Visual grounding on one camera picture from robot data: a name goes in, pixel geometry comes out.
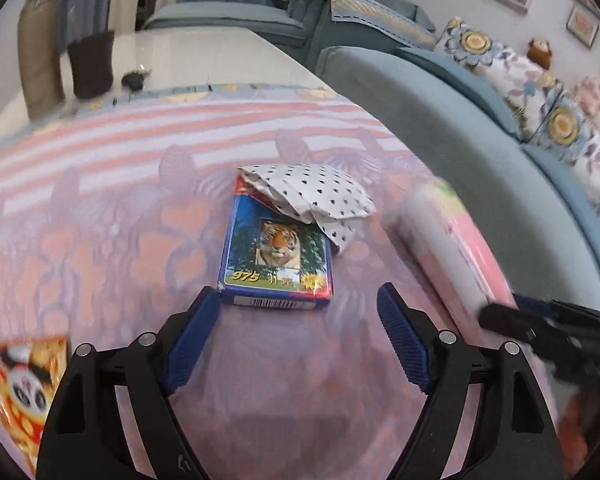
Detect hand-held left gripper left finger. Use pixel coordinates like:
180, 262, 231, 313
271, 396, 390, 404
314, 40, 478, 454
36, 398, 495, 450
35, 287, 220, 480

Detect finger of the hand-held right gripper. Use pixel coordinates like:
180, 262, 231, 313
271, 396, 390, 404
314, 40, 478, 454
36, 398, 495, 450
479, 304, 600, 386
512, 294, 600, 336

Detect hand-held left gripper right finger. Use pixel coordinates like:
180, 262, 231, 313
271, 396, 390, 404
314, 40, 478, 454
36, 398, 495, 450
377, 282, 565, 480

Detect pink plastic bottle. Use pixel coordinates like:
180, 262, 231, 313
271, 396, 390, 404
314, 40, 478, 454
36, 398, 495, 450
397, 180, 518, 333

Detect blue tiger card box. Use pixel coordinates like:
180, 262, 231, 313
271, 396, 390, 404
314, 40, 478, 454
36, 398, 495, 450
217, 170, 335, 313

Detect blue cushion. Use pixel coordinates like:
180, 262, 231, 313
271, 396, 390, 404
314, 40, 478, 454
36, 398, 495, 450
522, 142, 600, 241
395, 46, 523, 141

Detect pink patterned tablecloth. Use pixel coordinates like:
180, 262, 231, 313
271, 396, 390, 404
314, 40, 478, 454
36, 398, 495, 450
0, 82, 576, 480

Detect red snack packet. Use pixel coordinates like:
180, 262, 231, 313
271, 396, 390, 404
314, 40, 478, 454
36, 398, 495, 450
0, 336, 68, 463

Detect white polka dot wrapper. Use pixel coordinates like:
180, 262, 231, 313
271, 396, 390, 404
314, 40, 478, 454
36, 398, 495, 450
237, 162, 376, 256

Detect pink pig plush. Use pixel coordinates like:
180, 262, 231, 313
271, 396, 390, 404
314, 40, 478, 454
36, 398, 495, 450
575, 76, 600, 116

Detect blue-grey sofa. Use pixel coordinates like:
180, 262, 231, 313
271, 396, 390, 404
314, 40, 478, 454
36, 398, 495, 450
142, 0, 600, 311

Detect floral sofa cover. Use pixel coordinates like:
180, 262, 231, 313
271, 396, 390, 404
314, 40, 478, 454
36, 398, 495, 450
434, 16, 600, 221

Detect brown monkey plush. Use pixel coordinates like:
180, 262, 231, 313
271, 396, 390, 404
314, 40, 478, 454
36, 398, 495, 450
526, 37, 553, 70

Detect black keys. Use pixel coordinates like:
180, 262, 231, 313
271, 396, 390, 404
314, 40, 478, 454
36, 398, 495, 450
121, 67, 151, 92

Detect dark brown cup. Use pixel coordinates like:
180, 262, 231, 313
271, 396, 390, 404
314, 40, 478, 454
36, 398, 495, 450
67, 30, 116, 100

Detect tan thermos flask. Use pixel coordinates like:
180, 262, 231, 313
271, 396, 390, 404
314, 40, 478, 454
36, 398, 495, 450
17, 0, 66, 121

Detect blue armrest cover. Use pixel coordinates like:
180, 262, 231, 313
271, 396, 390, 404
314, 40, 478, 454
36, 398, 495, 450
287, 0, 438, 51

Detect crown picture frame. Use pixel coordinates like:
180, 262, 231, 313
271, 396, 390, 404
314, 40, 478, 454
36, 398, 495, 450
566, 4, 600, 50

